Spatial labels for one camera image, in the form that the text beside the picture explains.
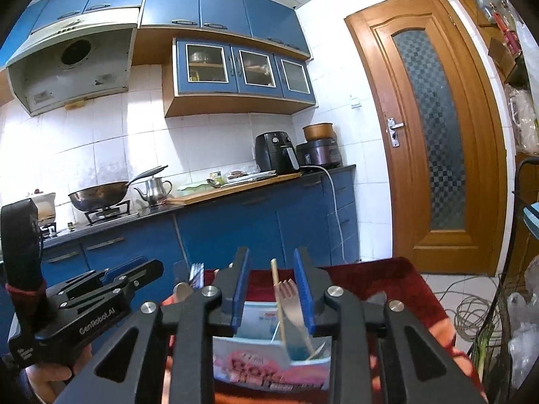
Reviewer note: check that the blue base cabinets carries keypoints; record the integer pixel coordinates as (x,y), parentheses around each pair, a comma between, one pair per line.
(316,211)

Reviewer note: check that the person's left hand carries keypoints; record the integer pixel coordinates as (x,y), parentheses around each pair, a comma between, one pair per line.
(47,380)

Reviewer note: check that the blue plastic utensil box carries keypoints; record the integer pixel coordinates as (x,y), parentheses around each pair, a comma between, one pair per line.
(256,358)

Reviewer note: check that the steel teapot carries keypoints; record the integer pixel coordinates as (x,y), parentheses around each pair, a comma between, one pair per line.
(156,191)

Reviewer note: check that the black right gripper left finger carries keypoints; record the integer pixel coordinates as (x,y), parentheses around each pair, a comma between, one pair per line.
(175,339)

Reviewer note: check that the wooden cutting board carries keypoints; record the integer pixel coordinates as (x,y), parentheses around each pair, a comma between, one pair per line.
(231,189)

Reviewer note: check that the dark rice cooker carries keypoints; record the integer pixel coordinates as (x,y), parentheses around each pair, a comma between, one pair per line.
(322,152)

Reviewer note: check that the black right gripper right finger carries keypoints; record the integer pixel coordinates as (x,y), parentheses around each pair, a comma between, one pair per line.
(377,351)

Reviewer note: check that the gas stove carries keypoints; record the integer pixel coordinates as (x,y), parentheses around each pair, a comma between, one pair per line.
(109,213)

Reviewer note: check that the brown pot on cooker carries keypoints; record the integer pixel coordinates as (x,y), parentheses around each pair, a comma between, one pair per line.
(319,131)

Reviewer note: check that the beige plastic spoon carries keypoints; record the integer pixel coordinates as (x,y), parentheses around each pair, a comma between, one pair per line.
(182,291)

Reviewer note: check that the blue glass wall cabinet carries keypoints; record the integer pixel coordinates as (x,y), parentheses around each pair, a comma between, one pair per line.
(204,78)

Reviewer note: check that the steel fork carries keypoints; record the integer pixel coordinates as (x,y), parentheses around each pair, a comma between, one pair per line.
(181,272)
(196,276)

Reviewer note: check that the white plastic bag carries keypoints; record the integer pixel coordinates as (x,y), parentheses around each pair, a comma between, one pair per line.
(523,346)

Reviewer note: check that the black metal rack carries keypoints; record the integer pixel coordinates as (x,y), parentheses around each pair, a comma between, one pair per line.
(496,330)

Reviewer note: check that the wooden shelf with items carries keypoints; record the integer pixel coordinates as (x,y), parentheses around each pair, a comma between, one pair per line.
(498,26)

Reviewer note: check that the steel table knife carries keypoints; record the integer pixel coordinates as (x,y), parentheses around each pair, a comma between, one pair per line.
(378,298)

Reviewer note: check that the beige plastic fork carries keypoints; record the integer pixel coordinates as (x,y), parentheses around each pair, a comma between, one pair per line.
(290,303)

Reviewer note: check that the white pot on stove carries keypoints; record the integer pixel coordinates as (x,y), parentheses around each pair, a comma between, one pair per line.
(46,209)

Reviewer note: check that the black wok pan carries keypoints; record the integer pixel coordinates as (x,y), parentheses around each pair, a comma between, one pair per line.
(106,195)

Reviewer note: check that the wooden door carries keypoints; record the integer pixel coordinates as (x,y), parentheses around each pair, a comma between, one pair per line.
(448,177)

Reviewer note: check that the black air fryer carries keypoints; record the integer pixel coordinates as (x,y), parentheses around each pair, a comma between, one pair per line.
(274,151)

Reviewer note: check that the silver door handle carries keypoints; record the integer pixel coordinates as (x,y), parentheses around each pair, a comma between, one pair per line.
(392,129)

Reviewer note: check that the grey range hood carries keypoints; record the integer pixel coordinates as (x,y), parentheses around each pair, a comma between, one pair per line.
(83,57)

